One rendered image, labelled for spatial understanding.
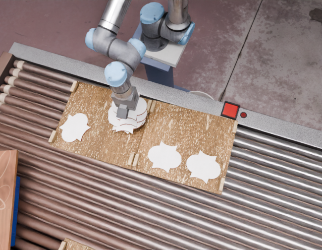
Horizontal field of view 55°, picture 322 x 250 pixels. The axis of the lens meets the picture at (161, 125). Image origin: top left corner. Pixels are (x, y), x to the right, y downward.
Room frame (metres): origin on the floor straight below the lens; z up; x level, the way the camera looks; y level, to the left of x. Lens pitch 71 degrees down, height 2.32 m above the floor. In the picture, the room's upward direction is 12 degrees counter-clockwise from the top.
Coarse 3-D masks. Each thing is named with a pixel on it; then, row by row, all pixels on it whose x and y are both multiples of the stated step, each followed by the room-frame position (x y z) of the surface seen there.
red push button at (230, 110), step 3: (225, 105) 0.52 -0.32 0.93; (228, 105) 0.52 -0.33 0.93; (231, 105) 0.51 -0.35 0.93; (234, 105) 0.51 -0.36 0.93; (225, 108) 0.50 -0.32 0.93; (228, 108) 0.50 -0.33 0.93; (231, 108) 0.50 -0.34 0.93; (234, 108) 0.49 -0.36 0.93; (237, 108) 0.49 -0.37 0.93; (225, 111) 0.49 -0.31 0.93; (228, 111) 0.49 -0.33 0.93; (231, 111) 0.48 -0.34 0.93; (234, 111) 0.48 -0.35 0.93; (225, 114) 0.47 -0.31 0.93; (228, 114) 0.47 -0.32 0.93; (231, 114) 0.47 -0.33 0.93; (234, 114) 0.47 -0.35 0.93; (234, 117) 0.45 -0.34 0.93
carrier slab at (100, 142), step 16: (80, 96) 0.72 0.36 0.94; (96, 96) 0.70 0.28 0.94; (64, 112) 0.65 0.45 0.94; (80, 112) 0.63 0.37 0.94; (96, 112) 0.62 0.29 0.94; (96, 128) 0.53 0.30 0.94; (144, 128) 0.49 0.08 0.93; (64, 144) 0.49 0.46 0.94; (80, 144) 0.47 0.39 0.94; (96, 144) 0.46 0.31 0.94; (112, 144) 0.44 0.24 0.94; (128, 144) 0.42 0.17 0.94; (112, 160) 0.37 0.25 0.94
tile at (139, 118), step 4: (140, 116) 0.52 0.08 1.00; (144, 116) 0.52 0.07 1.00; (120, 120) 0.52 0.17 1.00; (124, 120) 0.52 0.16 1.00; (128, 120) 0.52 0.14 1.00; (132, 120) 0.51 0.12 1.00; (140, 120) 0.50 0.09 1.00; (120, 124) 0.51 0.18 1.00; (124, 124) 0.50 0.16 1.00; (128, 124) 0.50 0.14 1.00; (132, 124) 0.49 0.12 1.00; (136, 124) 0.49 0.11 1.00
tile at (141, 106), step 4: (140, 100) 0.56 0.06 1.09; (144, 100) 0.56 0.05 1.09; (112, 104) 0.57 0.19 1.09; (140, 104) 0.54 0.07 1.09; (144, 104) 0.54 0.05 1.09; (112, 108) 0.55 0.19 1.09; (116, 108) 0.55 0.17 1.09; (136, 108) 0.53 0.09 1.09; (140, 108) 0.52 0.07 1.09; (144, 108) 0.52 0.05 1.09; (116, 112) 0.53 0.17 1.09; (128, 112) 0.52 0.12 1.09; (132, 112) 0.51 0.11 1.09; (136, 112) 0.51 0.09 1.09; (140, 112) 0.51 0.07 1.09; (144, 112) 0.50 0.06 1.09; (128, 116) 0.50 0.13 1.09; (132, 116) 0.50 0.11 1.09; (136, 116) 0.49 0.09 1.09; (136, 120) 0.48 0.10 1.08
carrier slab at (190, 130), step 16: (160, 112) 0.55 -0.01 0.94; (176, 112) 0.53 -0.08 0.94; (192, 112) 0.52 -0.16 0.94; (160, 128) 0.47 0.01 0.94; (176, 128) 0.45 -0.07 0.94; (192, 128) 0.44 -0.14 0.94; (208, 128) 0.42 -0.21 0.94; (224, 128) 0.40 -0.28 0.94; (144, 144) 0.41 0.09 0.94; (176, 144) 0.38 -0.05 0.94; (192, 144) 0.36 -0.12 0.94; (208, 144) 0.35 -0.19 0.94; (224, 144) 0.33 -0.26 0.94; (144, 160) 0.34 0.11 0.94; (224, 160) 0.26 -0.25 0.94; (160, 176) 0.25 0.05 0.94; (176, 176) 0.24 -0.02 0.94; (224, 176) 0.19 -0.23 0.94
